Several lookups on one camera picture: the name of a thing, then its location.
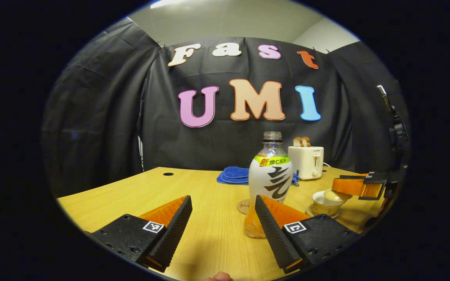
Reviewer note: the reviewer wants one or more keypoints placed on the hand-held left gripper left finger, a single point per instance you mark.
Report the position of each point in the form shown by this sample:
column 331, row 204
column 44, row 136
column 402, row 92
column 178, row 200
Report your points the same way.
column 176, row 234

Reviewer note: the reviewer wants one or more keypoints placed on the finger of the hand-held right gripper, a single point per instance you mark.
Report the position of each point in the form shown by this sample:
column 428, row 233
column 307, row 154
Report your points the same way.
column 377, row 177
column 356, row 188

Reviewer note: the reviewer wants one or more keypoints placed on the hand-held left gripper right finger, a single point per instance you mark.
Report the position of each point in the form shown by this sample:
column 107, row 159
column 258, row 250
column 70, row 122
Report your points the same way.
column 274, row 238

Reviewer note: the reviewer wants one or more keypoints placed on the cream teacup lid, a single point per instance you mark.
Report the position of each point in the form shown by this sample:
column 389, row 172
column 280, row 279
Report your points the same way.
column 332, row 195

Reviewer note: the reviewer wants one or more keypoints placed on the cream ceramic teacup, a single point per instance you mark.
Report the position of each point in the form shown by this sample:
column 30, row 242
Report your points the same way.
column 320, row 207

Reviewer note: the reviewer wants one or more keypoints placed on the round wooden coaster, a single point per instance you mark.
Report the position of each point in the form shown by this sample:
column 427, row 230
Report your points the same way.
column 243, row 207

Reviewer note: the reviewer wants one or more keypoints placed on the white label water bottle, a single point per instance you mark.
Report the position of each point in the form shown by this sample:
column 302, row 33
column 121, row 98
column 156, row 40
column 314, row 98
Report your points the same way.
column 270, row 179

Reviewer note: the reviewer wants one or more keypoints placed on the white toaster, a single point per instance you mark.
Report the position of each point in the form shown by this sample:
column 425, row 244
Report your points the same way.
column 305, row 162

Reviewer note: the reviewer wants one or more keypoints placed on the brown toast slice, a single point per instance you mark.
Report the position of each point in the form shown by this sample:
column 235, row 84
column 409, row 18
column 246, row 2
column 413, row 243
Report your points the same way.
column 306, row 141
column 297, row 142

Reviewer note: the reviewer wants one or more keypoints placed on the blue folded towel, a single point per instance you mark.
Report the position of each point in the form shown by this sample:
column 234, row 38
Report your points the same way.
column 231, row 175

